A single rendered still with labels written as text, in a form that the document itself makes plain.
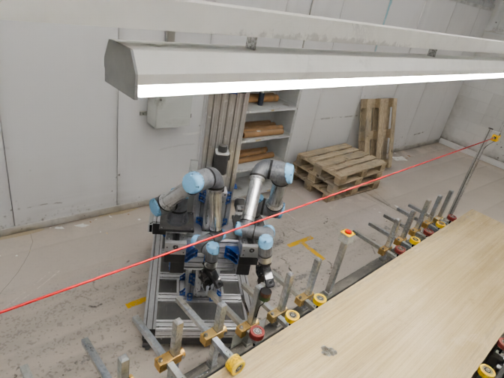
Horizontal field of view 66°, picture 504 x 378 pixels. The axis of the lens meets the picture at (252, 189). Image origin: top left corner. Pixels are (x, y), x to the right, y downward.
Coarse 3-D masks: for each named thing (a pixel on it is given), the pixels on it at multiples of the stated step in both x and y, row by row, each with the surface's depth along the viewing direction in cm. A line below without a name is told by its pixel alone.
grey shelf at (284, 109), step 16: (288, 96) 493; (256, 112) 504; (272, 112) 521; (288, 112) 498; (288, 128) 503; (256, 144) 531; (272, 144) 532; (288, 144) 504; (256, 160) 504; (240, 176) 540; (240, 192) 502
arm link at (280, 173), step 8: (272, 160) 226; (272, 168) 223; (280, 168) 223; (288, 168) 223; (272, 176) 225; (280, 176) 224; (288, 176) 223; (272, 184) 238; (280, 184) 229; (272, 192) 242; (280, 192) 239; (272, 200) 248; (280, 200) 249; (264, 208) 258; (272, 208) 254; (280, 208) 256; (280, 216) 259
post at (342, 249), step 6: (342, 246) 253; (342, 252) 254; (336, 258) 259; (342, 258) 258; (336, 264) 260; (336, 270) 261; (330, 276) 266; (336, 276) 265; (330, 282) 267; (330, 288) 268; (330, 294) 272
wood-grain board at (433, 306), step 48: (432, 240) 323; (480, 240) 337; (384, 288) 257; (432, 288) 266; (480, 288) 275; (288, 336) 208; (336, 336) 214; (384, 336) 220; (432, 336) 226; (480, 336) 233
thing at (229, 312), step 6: (210, 294) 232; (216, 294) 232; (216, 300) 228; (222, 300) 229; (228, 306) 225; (228, 312) 221; (234, 312) 222; (234, 318) 218; (240, 318) 219; (258, 342) 209
